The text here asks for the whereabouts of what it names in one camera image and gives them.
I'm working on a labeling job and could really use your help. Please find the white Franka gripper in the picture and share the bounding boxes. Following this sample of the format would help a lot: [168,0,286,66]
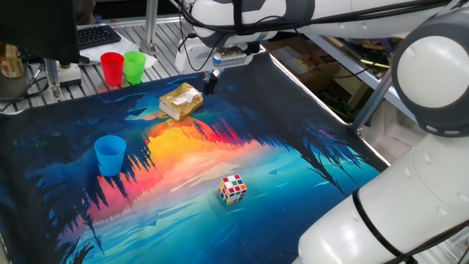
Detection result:
[174,37,265,96]

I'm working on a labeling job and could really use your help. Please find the blue plastic cup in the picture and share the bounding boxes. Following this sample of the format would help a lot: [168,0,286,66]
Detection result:
[94,135,128,177]

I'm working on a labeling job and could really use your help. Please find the green plastic cup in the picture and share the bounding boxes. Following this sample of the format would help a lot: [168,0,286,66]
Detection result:
[123,50,147,85]

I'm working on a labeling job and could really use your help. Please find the red plastic cup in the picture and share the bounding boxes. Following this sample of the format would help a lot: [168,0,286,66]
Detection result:
[100,51,125,87]

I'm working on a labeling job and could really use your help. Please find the gold tissue pack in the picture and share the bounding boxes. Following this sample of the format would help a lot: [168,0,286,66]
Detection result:
[158,81,204,122]

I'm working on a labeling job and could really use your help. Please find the forest sunset printed cloth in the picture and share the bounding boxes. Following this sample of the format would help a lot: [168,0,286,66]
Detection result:
[0,51,389,264]

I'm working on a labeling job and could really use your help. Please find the open cardboard box with tools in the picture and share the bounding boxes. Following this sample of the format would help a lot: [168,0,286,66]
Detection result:
[263,36,341,93]

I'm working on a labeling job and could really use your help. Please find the white paper sheets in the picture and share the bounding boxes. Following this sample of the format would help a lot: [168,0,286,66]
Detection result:
[79,31,158,70]

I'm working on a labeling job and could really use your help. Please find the Rubik's cube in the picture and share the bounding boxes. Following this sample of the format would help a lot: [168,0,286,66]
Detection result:
[218,173,248,205]

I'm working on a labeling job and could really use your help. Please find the black keyboard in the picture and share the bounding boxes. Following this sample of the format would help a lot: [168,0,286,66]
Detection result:
[76,24,122,51]

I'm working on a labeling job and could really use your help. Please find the white emergency stop box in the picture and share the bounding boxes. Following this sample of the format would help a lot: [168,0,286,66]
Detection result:
[58,62,82,88]

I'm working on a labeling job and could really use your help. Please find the short aluminium stand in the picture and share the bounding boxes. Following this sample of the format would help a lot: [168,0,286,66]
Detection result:
[43,58,65,102]

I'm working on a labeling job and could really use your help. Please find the black monitor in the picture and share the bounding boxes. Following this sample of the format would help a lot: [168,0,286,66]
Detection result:
[0,0,91,65]

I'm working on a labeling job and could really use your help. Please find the grey round container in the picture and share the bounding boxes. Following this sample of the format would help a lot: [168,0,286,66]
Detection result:
[0,75,29,102]

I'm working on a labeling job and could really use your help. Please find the brown bottle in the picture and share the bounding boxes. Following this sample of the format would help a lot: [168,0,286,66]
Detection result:
[0,42,25,79]

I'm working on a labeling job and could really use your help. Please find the silver camera box on gripper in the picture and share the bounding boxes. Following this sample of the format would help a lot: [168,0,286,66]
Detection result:
[211,46,249,69]

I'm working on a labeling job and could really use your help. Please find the upright aluminium profile post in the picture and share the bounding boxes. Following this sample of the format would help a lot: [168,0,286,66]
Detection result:
[140,0,160,56]

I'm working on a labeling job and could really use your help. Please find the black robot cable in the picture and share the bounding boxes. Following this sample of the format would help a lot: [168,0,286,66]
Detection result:
[175,0,469,264]

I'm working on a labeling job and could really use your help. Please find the slanted aluminium frame post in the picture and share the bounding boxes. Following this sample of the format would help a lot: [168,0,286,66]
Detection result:
[350,69,395,133]

